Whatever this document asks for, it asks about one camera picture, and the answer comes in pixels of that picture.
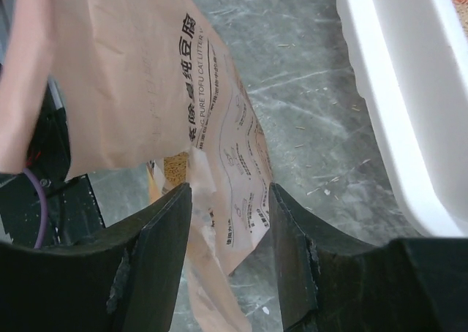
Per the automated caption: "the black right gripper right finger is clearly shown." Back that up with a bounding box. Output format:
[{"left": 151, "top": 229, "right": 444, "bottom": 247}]
[{"left": 269, "top": 184, "right": 467, "bottom": 331}]

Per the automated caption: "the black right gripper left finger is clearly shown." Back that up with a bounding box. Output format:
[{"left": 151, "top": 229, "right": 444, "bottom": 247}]
[{"left": 1, "top": 183, "right": 192, "bottom": 331}]

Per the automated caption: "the pink cat litter bag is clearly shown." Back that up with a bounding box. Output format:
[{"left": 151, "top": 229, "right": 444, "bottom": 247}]
[{"left": 1, "top": 0, "right": 272, "bottom": 331}]

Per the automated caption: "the white orange litter box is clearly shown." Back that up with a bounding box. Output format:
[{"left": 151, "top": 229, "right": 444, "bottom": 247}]
[{"left": 336, "top": 0, "right": 467, "bottom": 237}]

